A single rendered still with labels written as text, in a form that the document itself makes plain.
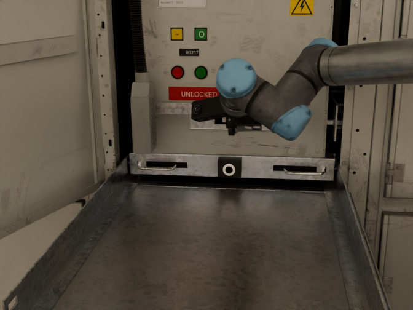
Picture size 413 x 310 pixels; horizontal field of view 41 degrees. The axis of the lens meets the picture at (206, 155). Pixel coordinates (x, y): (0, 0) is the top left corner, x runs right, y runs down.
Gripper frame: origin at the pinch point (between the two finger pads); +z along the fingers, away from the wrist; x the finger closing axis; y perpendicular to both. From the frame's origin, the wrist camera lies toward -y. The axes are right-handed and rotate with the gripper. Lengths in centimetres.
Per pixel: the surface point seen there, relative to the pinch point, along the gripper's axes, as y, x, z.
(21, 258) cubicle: -59, -35, 20
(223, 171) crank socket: -2.5, -10.2, 8.5
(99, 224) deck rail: -27.7, -27.0, -12.8
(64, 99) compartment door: -40.3, 2.9, -9.2
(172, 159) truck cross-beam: -16.3, -7.2, 9.4
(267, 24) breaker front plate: 7.6, 23.6, -7.2
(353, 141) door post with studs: 29.5, -2.5, 2.5
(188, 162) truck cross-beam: -11.9, -7.6, 9.7
